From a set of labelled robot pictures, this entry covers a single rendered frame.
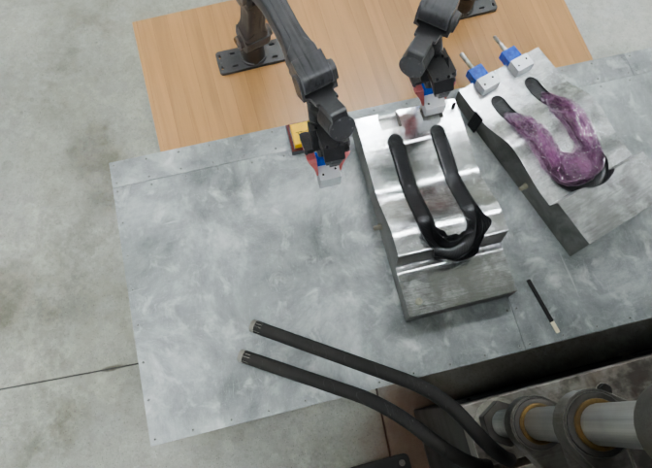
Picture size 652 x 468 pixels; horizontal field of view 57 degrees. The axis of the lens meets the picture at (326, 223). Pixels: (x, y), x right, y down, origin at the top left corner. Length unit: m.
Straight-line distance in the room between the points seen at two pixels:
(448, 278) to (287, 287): 0.38
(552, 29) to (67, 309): 1.88
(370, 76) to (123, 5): 1.53
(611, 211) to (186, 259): 1.01
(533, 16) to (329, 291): 0.98
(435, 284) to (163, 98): 0.86
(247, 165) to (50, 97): 1.38
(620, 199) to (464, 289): 0.43
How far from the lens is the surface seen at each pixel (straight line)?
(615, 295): 1.62
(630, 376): 1.62
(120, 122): 2.63
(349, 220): 1.50
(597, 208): 1.54
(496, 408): 1.45
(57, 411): 2.40
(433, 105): 1.48
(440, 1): 1.32
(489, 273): 1.46
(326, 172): 1.37
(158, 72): 1.73
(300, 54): 1.21
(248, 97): 1.65
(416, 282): 1.41
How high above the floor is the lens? 2.22
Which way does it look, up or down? 72 degrees down
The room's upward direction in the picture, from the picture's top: 3 degrees clockwise
